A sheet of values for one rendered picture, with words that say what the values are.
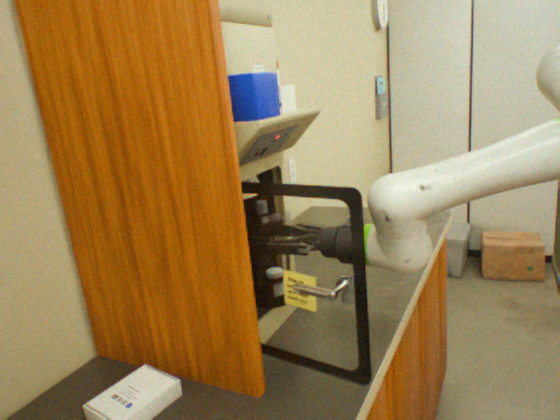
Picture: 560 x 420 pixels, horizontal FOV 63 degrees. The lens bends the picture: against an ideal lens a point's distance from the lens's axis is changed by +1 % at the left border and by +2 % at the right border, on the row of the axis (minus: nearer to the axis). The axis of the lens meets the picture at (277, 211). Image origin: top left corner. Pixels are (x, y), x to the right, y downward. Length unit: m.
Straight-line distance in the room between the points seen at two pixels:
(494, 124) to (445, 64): 0.59
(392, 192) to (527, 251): 2.94
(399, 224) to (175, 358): 0.60
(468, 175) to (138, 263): 0.71
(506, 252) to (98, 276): 3.08
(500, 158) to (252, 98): 0.47
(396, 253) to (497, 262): 2.86
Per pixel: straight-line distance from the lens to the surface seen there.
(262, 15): 1.18
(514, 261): 3.78
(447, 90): 3.91
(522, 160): 0.93
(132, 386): 1.09
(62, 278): 1.25
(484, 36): 3.88
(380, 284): 1.48
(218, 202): 0.87
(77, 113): 1.08
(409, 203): 0.87
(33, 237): 1.20
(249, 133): 0.90
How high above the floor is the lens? 1.57
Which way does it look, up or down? 16 degrees down
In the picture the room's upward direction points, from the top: 6 degrees counter-clockwise
